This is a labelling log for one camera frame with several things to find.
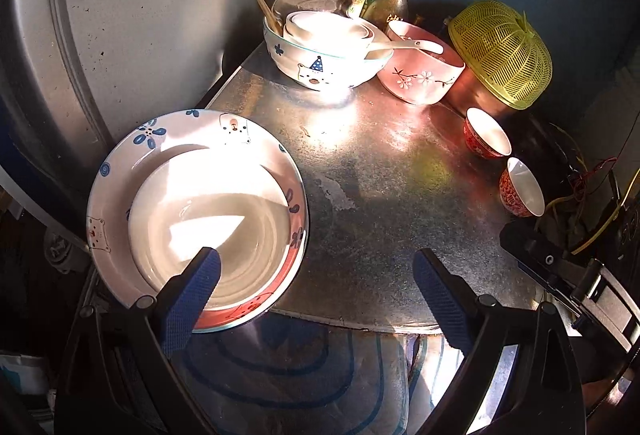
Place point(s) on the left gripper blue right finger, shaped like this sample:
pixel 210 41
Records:
pixel 450 299

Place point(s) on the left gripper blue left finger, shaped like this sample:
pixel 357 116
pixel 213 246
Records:
pixel 184 297

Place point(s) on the red bowl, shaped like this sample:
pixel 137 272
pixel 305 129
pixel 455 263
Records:
pixel 484 136
pixel 519 190
pixel 206 198

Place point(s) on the red bowl front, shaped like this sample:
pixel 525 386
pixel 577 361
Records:
pixel 484 136

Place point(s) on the copper metal basin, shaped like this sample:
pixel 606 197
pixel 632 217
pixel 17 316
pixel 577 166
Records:
pixel 468 92

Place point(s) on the pink floral bowl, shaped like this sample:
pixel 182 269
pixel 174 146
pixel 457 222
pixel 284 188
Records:
pixel 420 78

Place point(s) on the yellow mesh food cover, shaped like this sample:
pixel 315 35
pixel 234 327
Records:
pixel 504 52

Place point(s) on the white bear pattern bowl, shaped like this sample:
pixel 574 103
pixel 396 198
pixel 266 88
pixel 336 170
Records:
pixel 318 71

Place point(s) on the white ceramic spoon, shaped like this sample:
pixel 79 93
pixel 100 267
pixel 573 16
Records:
pixel 425 46

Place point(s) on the grey refrigerator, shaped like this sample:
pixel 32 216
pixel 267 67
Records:
pixel 78 75

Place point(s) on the small white inner bowl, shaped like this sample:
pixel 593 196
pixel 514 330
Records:
pixel 329 33

